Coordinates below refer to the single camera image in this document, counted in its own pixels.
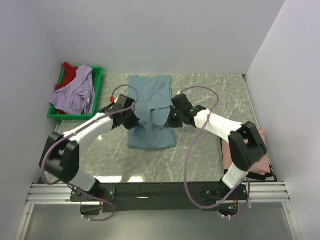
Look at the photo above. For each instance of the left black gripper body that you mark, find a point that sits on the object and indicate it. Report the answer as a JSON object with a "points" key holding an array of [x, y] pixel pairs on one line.
{"points": [[131, 120]]}

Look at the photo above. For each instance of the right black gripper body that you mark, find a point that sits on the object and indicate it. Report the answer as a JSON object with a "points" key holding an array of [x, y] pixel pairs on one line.
{"points": [[175, 119]]}

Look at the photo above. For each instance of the blue t-shirt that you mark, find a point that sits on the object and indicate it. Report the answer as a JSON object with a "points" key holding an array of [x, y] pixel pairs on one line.
{"points": [[152, 109]]}

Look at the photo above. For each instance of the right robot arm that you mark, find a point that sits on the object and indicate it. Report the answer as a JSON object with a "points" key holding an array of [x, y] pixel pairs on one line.
{"points": [[246, 145]]}

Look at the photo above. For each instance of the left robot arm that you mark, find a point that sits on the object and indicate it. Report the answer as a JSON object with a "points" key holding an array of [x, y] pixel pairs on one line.
{"points": [[60, 160]]}

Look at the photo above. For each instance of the lavender t-shirt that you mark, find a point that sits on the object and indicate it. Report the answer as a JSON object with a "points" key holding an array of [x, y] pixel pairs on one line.
{"points": [[78, 96]]}

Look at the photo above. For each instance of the green plastic bin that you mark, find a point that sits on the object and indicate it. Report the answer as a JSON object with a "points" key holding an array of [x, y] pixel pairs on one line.
{"points": [[97, 82]]}

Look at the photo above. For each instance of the red t-shirt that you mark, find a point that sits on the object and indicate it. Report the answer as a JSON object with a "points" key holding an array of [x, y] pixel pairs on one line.
{"points": [[68, 76]]}

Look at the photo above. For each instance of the black base beam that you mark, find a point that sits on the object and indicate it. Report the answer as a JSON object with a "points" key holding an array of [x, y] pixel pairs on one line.
{"points": [[145, 196]]}

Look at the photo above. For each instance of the folded pink t-shirt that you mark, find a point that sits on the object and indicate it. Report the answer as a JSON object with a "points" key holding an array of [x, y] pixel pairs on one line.
{"points": [[262, 168]]}

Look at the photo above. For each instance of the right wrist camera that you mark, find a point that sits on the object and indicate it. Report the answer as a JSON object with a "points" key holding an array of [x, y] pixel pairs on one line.
{"points": [[181, 103]]}

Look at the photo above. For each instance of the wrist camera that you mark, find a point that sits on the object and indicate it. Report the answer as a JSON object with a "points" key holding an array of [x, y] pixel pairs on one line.
{"points": [[121, 103], [181, 103]]}

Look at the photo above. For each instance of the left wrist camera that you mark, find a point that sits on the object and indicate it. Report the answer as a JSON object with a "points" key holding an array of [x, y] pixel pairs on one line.
{"points": [[121, 103]]}

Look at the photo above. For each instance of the aluminium rail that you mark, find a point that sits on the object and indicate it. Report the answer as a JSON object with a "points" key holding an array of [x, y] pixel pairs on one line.
{"points": [[257, 192]]}

